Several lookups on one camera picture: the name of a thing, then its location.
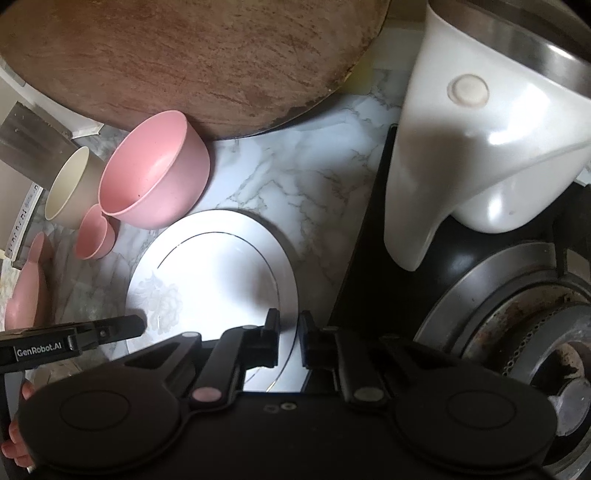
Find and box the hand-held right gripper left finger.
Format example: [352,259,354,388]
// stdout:
[122,308,281,411]

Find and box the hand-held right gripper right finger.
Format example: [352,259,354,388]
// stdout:
[298,311,444,411]

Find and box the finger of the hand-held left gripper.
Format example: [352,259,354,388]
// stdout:
[75,315,147,354]

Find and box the white plate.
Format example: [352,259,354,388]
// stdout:
[124,210,297,393]

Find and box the large pink bowl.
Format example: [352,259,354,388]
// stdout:
[99,111,212,229]

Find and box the person's left hand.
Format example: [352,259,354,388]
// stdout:
[0,381,38,472]

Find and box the pink plate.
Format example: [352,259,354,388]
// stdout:
[4,231,52,330]

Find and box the small pink bowl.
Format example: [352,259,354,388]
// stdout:
[75,203,116,260]

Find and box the black glass stove top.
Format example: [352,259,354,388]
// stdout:
[330,124,591,480]

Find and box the white ruler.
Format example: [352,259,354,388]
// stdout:
[7,182,44,271]

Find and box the beige bowl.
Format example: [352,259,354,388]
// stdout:
[45,147,109,229]

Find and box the metal gas burner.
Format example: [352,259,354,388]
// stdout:
[413,242,591,480]

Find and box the white plastic base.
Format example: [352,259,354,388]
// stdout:
[0,65,105,139]

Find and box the steel cleaver blade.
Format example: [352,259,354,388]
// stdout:
[0,100,78,188]

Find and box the white electric kettle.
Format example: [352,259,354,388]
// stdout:
[384,0,591,272]

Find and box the black stove pan support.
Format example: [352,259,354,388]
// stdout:
[551,182,591,296]

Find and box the round wooden cutting board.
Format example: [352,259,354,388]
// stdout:
[0,0,391,139]

